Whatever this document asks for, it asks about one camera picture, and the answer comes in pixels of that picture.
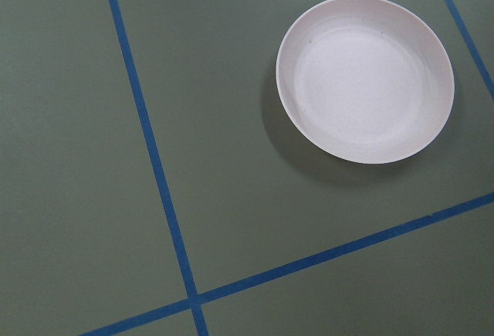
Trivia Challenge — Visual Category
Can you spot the pink plate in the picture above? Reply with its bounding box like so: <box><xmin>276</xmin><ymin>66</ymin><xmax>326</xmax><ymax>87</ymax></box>
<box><xmin>276</xmin><ymin>0</ymin><xmax>455</xmax><ymax>165</ymax></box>

